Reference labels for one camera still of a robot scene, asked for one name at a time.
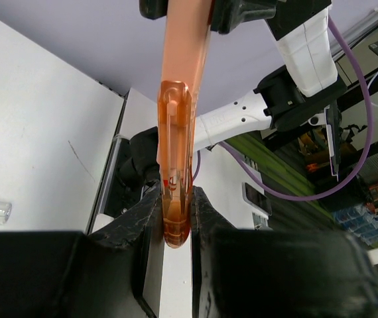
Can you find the grey monitor on stand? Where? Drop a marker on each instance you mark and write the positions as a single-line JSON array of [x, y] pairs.
[[332, 121]]

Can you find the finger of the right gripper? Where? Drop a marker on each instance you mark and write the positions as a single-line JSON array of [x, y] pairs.
[[153, 9], [228, 14]]

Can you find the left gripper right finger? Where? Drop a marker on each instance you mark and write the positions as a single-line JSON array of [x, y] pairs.
[[266, 273]]

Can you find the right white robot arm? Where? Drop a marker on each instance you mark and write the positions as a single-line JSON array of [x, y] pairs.
[[284, 99]]

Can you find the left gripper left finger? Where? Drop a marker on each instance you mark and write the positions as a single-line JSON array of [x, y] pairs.
[[113, 272]]

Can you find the smartphone on side table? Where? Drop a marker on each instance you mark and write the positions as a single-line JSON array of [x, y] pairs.
[[256, 199]]

